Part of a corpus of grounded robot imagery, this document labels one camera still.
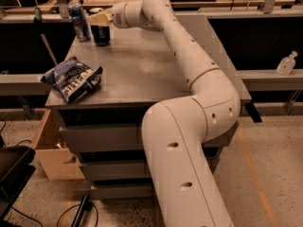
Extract blue potato chip bag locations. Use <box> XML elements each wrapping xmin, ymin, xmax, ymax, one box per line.
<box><xmin>41</xmin><ymin>57</ymin><xmax>103</xmax><ymax>103</ymax></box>

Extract black case on floor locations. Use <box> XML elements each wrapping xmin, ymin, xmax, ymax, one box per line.
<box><xmin>0</xmin><ymin>146</ymin><xmax>35</xmax><ymax>221</ymax></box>

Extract bottom drawer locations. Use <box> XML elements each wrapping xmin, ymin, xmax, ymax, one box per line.
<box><xmin>90</xmin><ymin>178</ymin><xmax>152</xmax><ymax>200</ymax></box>

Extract grey drawer cabinet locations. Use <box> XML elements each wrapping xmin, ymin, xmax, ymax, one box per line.
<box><xmin>45</xmin><ymin>13</ymin><xmax>252</xmax><ymax>201</ymax></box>

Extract hand sanitizer bottle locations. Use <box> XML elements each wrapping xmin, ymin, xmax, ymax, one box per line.
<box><xmin>276</xmin><ymin>51</ymin><xmax>297</xmax><ymax>76</ymax></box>

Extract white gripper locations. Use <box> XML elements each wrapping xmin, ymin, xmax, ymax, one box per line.
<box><xmin>88</xmin><ymin>2</ymin><xmax>128</xmax><ymax>28</ymax></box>

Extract blue pepsi can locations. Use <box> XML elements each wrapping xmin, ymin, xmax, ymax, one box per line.
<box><xmin>88</xmin><ymin>7</ymin><xmax>112</xmax><ymax>46</ymax></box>

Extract redbull can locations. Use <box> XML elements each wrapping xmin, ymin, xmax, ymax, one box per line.
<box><xmin>68</xmin><ymin>3</ymin><xmax>90</xmax><ymax>42</ymax></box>

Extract drawer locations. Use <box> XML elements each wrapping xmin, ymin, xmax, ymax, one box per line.
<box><xmin>59</xmin><ymin>122</ymin><xmax>240</xmax><ymax>153</ymax></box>
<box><xmin>90</xmin><ymin>178</ymin><xmax>152</xmax><ymax>200</ymax></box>
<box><xmin>79</xmin><ymin>157</ymin><xmax>221</xmax><ymax>182</ymax></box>

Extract middle drawer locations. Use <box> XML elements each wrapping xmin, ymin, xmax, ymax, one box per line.
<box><xmin>79</xmin><ymin>157</ymin><xmax>221</xmax><ymax>182</ymax></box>

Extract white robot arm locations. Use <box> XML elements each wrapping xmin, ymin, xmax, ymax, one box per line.
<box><xmin>89</xmin><ymin>0</ymin><xmax>241</xmax><ymax>227</ymax></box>

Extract top drawer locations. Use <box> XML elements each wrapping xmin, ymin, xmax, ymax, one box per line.
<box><xmin>59</xmin><ymin>122</ymin><xmax>240</xmax><ymax>153</ymax></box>

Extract black stand on floor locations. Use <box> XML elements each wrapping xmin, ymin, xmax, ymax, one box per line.
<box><xmin>71</xmin><ymin>194</ymin><xmax>92</xmax><ymax>227</ymax></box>

